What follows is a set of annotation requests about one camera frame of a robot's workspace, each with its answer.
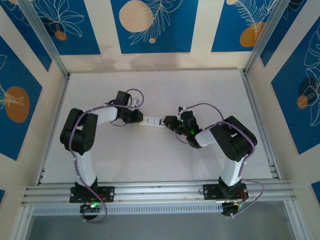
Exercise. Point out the white remote control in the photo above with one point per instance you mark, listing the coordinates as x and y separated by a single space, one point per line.
147 121

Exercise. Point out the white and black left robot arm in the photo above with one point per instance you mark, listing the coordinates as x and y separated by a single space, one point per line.
86 170

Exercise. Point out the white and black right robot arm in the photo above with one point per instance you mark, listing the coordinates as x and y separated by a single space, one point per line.
232 172

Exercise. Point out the black controller board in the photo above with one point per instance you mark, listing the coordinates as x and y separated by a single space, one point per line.
85 208
228 211

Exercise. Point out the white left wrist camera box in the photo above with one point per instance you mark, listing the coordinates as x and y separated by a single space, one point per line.
135 103

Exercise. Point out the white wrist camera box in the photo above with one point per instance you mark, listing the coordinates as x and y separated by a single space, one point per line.
180 109
135 103

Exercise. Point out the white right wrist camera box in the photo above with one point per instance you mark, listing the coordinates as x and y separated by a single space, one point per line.
180 109

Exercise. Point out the aluminium frame rail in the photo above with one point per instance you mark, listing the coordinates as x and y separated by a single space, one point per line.
160 190

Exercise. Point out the aluminium side rail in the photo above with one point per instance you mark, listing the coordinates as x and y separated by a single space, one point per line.
62 100
252 97

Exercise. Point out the aluminium corner post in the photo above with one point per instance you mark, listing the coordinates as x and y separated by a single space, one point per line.
47 42
265 35

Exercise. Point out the aluminium frame leg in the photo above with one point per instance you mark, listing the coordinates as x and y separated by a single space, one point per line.
295 222
23 222

